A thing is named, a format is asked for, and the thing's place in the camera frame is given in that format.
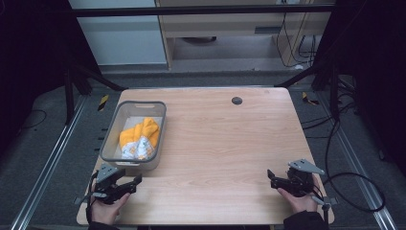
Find dark curtain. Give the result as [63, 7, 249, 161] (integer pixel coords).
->
[0, 0, 101, 156]
[315, 0, 406, 178]

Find grey plastic basket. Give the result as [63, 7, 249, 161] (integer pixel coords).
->
[100, 100, 168, 172]

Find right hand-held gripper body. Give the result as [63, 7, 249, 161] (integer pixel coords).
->
[285, 158, 338, 207]

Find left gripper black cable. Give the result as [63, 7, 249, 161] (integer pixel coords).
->
[84, 172, 100, 225]

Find thin black floor cable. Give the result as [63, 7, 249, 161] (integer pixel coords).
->
[19, 108, 48, 130]

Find person's right hand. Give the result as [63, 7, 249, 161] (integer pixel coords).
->
[276, 174, 322, 215]

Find black looped floor cable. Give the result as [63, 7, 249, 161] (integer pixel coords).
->
[321, 119, 386, 214]

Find light wooden desk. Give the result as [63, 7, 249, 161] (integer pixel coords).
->
[155, 0, 337, 71]

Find white cabinet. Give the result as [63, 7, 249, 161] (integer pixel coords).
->
[68, 0, 169, 67]

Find person's left hand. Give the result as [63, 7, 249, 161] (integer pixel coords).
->
[89, 191, 132, 226]

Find aluminium floor rail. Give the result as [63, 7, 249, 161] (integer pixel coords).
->
[10, 95, 89, 230]
[318, 91, 399, 230]

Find yellow and white cloth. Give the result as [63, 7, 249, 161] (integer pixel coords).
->
[119, 116, 161, 161]

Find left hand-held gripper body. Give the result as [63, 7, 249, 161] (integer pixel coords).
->
[73, 162, 128, 206]

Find black cables under desk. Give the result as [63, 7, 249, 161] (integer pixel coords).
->
[275, 11, 318, 70]

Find black metal stand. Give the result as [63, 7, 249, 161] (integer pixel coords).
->
[275, 58, 342, 123]
[62, 62, 129, 127]

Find black horizontal frame bar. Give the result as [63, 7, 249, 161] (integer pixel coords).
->
[68, 4, 335, 17]

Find yellow black tape strip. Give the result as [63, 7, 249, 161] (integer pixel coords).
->
[97, 94, 110, 112]
[301, 91, 321, 106]

